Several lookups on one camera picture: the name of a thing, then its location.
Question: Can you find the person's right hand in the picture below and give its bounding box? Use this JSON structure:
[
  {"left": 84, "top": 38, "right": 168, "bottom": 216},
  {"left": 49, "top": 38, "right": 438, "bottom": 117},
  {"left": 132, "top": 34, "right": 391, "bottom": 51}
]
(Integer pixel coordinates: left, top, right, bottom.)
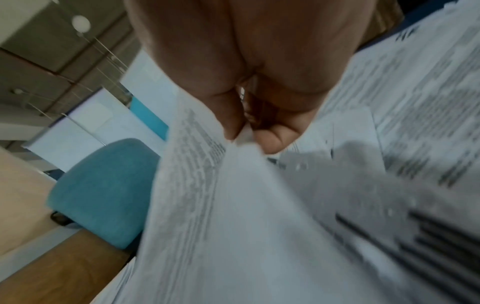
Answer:
[{"left": 123, "top": 0, "right": 380, "bottom": 155}]

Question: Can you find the pile of printed papers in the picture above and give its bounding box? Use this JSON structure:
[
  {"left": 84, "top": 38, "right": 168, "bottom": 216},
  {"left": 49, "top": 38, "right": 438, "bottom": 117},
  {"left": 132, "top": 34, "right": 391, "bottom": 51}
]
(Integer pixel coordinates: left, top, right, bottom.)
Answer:
[{"left": 277, "top": 0, "right": 480, "bottom": 191}]

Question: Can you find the printed paper sheet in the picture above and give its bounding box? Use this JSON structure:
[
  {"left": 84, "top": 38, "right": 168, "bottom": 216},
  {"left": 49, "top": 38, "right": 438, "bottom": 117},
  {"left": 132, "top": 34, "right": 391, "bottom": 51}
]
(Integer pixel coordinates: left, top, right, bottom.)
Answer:
[{"left": 89, "top": 89, "right": 480, "bottom": 304}]

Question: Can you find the white partition panel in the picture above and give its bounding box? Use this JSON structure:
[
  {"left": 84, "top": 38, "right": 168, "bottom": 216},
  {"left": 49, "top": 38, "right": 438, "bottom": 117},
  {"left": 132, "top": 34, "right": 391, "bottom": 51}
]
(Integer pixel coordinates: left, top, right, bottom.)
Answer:
[{"left": 22, "top": 50, "right": 172, "bottom": 173}]

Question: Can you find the round ceiling lamp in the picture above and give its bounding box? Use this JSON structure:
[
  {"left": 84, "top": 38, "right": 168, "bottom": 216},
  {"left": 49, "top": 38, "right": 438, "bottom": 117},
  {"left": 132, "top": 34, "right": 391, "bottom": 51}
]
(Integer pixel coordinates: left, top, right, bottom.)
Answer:
[{"left": 71, "top": 15, "right": 92, "bottom": 34}]

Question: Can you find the teal cylindrical barrel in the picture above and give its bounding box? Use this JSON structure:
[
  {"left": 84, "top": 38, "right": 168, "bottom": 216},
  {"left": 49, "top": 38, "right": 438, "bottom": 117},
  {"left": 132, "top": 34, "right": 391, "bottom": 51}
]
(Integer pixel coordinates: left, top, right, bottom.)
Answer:
[{"left": 48, "top": 138, "right": 162, "bottom": 250}]

